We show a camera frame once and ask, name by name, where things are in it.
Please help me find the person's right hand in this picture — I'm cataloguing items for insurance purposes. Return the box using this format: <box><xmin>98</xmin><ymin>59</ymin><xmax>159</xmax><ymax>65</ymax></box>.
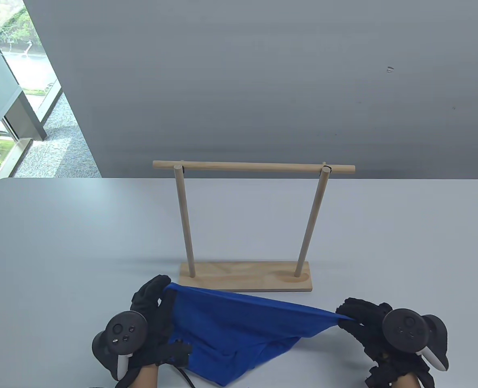
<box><xmin>336</xmin><ymin>298</ymin><xmax>436</xmax><ymax>388</ymax></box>

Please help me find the person's left hand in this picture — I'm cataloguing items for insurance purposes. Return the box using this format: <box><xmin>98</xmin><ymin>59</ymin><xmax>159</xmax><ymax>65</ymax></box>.
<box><xmin>120</xmin><ymin>275</ymin><xmax>193</xmax><ymax>382</ymax></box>

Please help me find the blue square towel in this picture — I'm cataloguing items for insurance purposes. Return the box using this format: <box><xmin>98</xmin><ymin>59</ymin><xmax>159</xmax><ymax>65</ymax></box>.
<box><xmin>163</xmin><ymin>282</ymin><xmax>356</xmax><ymax>386</ymax></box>

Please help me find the wooden desktop rack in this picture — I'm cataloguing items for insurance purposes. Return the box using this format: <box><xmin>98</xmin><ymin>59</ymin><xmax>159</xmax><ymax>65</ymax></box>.
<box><xmin>153</xmin><ymin>160</ymin><xmax>356</xmax><ymax>293</ymax></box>

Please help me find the person's left forearm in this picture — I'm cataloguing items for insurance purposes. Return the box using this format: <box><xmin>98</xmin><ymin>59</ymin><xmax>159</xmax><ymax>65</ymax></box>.
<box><xmin>134</xmin><ymin>364</ymin><xmax>159</xmax><ymax>388</ymax></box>

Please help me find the white desktop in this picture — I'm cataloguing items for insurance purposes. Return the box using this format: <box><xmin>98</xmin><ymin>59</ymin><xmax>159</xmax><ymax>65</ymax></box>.
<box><xmin>0</xmin><ymin>178</ymin><xmax>478</xmax><ymax>388</ymax></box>

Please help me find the black left hand controller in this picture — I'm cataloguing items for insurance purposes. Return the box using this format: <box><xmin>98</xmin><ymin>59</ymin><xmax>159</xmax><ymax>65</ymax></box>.
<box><xmin>92</xmin><ymin>311</ymin><xmax>149</xmax><ymax>381</ymax></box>

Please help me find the black hand controller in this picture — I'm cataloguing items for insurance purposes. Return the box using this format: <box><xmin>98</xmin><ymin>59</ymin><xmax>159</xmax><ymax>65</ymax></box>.
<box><xmin>381</xmin><ymin>308</ymin><xmax>450</xmax><ymax>372</ymax></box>
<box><xmin>92</xmin><ymin>311</ymin><xmax>149</xmax><ymax>381</ymax></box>

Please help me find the black right hand controller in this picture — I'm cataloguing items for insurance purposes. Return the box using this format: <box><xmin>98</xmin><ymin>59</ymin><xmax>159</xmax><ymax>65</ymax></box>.
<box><xmin>381</xmin><ymin>308</ymin><xmax>450</xmax><ymax>372</ymax></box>

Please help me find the black glove cable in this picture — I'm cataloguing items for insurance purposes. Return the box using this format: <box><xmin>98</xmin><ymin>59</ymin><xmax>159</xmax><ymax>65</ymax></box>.
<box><xmin>175</xmin><ymin>365</ymin><xmax>196</xmax><ymax>388</ymax></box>

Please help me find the dark window frame post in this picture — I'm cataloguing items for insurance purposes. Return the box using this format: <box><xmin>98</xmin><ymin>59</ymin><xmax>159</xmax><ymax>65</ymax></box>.
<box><xmin>4</xmin><ymin>91</ymin><xmax>48</xmax><ymax>142</ymax></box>

